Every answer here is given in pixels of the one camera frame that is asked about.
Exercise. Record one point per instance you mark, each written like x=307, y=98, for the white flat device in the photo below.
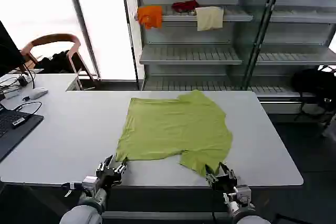
x=9, y=91

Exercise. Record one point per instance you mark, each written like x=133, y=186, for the grey usb dongle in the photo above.
x=19, y=122

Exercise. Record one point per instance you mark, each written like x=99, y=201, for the white computer mouse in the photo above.
x=38, y=93

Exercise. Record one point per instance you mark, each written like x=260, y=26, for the black monitor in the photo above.
x=8, y=53

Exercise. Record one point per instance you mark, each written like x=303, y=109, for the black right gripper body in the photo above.
x=225, y=183

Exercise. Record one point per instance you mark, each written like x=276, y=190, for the brown wooden chair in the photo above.
x=73, y=53

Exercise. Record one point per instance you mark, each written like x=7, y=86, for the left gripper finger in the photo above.
x=122, y=166
x=105, y=163

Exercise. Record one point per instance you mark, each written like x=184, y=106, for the grey window frame post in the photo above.
x=84, y=30

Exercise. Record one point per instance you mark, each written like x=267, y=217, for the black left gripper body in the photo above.
x=108, y=179

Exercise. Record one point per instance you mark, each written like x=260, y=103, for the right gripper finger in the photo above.
x=210, y=172
x=228, y=170

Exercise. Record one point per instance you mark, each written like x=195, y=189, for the black power adapter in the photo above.
x=23, y=80

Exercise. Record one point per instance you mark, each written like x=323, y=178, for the black clothes pile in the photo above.
x=55, y=62

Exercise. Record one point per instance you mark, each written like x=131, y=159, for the black backpack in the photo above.
x=311, y=82

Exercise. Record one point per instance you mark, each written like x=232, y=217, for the empty grey shelf rack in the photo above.
x=294, y=37

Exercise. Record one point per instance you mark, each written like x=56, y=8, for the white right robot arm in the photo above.
x=244, y=208

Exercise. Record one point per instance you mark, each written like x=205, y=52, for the green t-shirt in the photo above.
x=173, y=129

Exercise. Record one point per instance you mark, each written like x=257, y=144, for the black laptop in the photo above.
x=13, y=129

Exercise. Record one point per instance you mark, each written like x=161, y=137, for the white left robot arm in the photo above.
x=84, y=208

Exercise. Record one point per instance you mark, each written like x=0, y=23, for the grey shelf rack with cloths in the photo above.
x=194, y=32

